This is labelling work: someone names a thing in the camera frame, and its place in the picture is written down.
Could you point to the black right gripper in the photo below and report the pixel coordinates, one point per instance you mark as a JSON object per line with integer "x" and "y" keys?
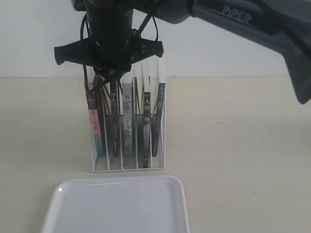
{"x": 108, "y": 43}

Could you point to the dark blue spine book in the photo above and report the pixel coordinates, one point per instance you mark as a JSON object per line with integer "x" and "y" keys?
{"x": 158, "y": 106}

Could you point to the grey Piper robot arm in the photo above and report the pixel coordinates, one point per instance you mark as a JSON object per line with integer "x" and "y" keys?
{"x": 283, "y": 26}

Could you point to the black spine book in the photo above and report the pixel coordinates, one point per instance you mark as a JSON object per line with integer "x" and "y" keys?
{"x": 114, "y": 120}

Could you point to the grey white spine book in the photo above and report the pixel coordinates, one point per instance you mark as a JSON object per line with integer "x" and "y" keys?
{"x": 127, "y": 103}

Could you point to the dark grey spine book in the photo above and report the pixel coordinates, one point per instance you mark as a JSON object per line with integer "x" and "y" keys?
{"x": 146, "y": 114}

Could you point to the pink teal cover book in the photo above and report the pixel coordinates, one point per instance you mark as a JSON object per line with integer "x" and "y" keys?
{"x": 96, "y": 117}

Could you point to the white plastic tray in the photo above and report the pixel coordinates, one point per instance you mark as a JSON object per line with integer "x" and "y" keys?
{"x": 139, "y": 204}

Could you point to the white wire book rack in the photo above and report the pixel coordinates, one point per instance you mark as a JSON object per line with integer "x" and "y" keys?
{"x": 122, "y": 163}

